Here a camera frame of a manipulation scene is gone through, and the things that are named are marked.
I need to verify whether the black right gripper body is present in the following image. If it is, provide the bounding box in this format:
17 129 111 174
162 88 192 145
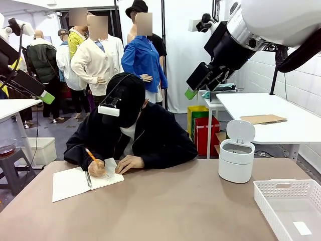
204 21 257 71

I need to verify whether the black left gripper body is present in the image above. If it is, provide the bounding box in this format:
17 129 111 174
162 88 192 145
0 37 20 76

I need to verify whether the orange pencil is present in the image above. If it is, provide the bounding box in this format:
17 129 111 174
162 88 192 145
84 148 109 177

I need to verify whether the white spiral notebook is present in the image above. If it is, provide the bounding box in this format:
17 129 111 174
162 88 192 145
52 157 125 203

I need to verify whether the person left forearm black sleeve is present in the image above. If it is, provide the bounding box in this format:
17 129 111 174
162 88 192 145
135 140 199 170

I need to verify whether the person right forearm black sleeve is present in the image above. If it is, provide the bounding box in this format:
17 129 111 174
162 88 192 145
64 134 106 172

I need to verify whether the person right hand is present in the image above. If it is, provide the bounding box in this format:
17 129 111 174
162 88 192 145
87 158 107 178

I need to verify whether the person left hand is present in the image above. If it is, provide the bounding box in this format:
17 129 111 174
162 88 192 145
115 154 145 175

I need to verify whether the grey tray with green cloth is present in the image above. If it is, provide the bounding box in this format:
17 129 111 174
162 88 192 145
209 83 238 103

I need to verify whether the white desk with leg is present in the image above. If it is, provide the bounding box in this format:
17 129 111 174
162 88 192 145
0 98 44 169

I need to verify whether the small white side table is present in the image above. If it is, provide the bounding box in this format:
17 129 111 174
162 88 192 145
197 88 242 159

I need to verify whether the mannequin in white shirt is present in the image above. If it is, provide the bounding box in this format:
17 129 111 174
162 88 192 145
56 28 91 119

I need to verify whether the yellow bag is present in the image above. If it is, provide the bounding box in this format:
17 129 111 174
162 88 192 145
187 105 210 142

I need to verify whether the mannequin in black t-shirt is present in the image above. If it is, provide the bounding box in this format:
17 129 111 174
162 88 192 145
147 33 168 76

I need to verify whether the black backdrop pole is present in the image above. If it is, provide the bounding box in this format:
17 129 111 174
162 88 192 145
161 0 169 111

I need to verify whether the mannequin in yellow jacket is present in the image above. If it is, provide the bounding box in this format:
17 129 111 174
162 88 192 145
67 7 89 61

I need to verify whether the brown cardboard sheet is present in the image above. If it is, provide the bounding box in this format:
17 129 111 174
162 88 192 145
239 114 288 126

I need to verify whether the mannequin in blue shirt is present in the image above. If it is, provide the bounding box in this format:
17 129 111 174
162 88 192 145
120 12 169 104

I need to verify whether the glass bowl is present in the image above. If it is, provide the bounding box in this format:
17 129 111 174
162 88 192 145
0 138 18 158

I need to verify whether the large white table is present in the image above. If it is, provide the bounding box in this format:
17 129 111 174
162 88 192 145
216 92 321 164

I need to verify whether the white storage crate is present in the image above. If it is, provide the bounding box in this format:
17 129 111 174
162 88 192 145
18 137 57 167

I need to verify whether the person torso black jacket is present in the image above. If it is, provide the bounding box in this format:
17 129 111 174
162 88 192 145
64 99 199 170

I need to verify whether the mannequin in cream shirt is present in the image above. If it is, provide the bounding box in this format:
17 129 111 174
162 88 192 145
70 15 125 119

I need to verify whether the black cap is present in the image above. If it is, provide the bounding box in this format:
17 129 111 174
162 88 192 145
102 72 146 128

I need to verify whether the grey plastic stool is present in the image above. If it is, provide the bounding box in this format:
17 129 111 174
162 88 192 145
0 147 36 197

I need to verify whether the white lidded trash bin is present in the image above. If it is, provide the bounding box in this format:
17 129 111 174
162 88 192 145
218 119 256 184

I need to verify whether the black bucket hat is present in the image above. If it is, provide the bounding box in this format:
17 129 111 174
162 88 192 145
125 0 148 19

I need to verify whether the white perforated plastic basket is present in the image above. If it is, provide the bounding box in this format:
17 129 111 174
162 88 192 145
253 178 321 241

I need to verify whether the white label sticker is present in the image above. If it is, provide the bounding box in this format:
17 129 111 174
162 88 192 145
292 221 313 236

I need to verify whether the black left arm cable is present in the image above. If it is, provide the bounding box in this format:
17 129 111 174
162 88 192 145
0 24 26 89

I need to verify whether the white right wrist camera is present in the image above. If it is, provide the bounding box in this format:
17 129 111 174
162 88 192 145
188 13 219 32

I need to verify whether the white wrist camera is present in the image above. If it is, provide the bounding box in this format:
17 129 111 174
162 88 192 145
8 17 35 38
188 13 219 32

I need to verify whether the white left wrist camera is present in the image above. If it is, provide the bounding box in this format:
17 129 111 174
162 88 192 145
8 17 35 38

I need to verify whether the thin black hanging cable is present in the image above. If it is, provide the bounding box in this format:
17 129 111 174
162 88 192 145
23 106 40 182

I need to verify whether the black right arm cable sleeve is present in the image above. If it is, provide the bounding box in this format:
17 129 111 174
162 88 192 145
274 44 321 74

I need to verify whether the white head-mounted camera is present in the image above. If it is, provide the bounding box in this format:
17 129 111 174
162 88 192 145
97 86 123 117

